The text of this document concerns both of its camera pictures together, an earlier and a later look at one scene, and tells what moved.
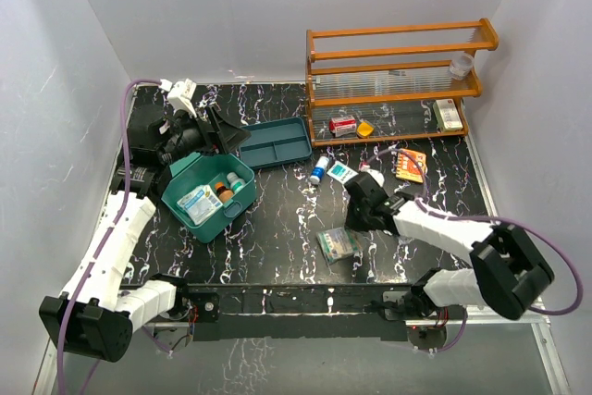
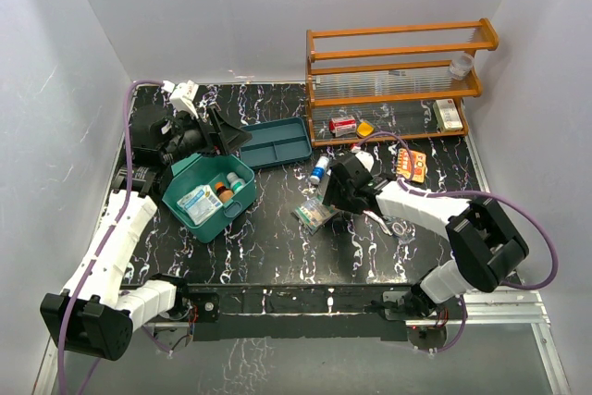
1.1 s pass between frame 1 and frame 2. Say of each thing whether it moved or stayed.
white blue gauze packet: stayed
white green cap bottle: stayed
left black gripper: stayed
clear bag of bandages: moved
